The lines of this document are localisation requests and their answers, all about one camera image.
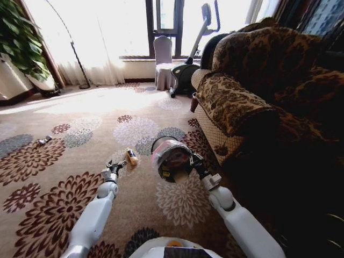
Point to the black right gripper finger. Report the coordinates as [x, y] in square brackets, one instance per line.
[191, 160]
[197, 155]

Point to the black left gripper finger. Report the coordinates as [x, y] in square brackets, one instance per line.
[122, 163]
[109, 163]

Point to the grey trash bin pink liner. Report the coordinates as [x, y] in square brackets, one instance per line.
[169, 158]

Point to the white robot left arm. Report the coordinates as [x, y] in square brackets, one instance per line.
[92, 215]

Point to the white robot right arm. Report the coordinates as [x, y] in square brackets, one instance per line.
[242, 220]

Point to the yellow bottle with black label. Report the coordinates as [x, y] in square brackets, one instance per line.
[132, 157]

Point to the brown wooden sofa leg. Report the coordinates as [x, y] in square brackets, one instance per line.
[193, 102]

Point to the small crumpled silver wrapper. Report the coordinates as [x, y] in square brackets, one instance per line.
[48, 138]
[41, 142]

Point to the dark green exercise bike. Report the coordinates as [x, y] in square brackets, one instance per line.
[185, 72]

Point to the brown floral patterned sofa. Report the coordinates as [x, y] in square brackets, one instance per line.
[268, 102]

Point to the white robot front shell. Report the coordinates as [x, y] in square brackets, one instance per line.
[172, 248]

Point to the chair with white cover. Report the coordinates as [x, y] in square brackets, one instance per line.
[163, 64]

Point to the black arched floor lamp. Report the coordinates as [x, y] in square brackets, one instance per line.
[80, 64]

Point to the white plant pot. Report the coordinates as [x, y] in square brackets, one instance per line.
[43, 82]

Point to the sheer white curtain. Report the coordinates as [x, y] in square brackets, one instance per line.
[88, 45]

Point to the white low cabinet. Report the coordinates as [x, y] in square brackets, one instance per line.
[12, 80]

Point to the green leafy potted plant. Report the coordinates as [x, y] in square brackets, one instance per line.
[18, 35]

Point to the dark window frame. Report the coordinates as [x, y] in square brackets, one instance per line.
[164, 27]

